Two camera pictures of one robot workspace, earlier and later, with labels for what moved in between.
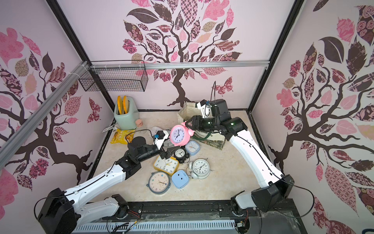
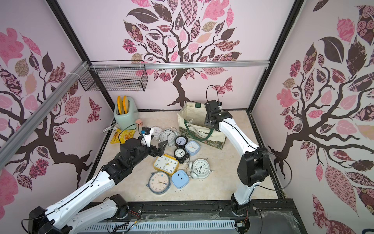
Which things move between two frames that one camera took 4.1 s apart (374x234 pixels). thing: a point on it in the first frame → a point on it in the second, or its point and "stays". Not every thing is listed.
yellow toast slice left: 119,104 stays
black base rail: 172,210 stays
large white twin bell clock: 199,168 stays
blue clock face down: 180,179 stays
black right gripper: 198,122 → 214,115
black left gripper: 168,153 → 154,153
